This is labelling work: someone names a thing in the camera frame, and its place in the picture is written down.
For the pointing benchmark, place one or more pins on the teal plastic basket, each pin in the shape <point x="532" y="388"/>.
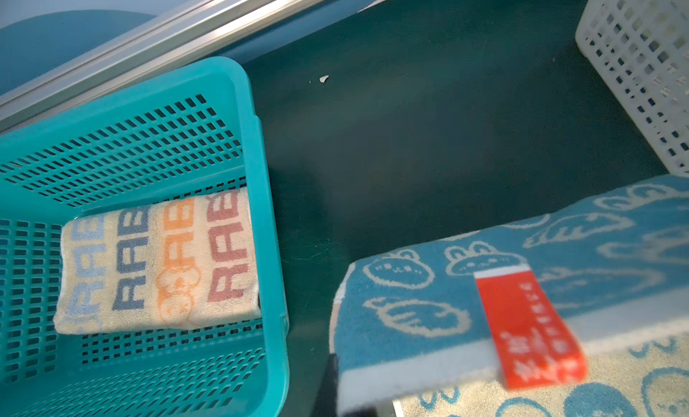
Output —
<point x="192" y="132"/>

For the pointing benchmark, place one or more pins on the cream RABBIT lettered towel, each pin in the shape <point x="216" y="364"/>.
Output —
<point x="181" y="264"/>

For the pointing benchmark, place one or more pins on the white plastic basket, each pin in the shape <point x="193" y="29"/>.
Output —
<point x="640" y="50"/>

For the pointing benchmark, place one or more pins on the blue bunny pattern towel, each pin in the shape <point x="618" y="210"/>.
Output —
<point x="525" y="303"/>

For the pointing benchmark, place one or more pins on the horizontal aluminium frame bar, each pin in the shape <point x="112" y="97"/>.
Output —
<point x="176" y="38"/>

